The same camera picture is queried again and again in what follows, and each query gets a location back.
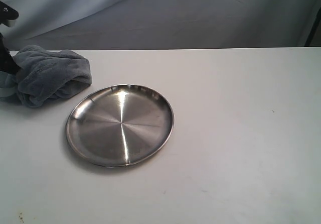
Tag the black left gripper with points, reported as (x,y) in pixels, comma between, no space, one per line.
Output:
(8,65)

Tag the grey fleece cloth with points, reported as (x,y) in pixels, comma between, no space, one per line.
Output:
(45,76)

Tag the grey backdrop cloth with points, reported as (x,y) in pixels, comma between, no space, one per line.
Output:
(159,24)

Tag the round stainless steel plate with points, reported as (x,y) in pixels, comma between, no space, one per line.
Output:
(119,126)

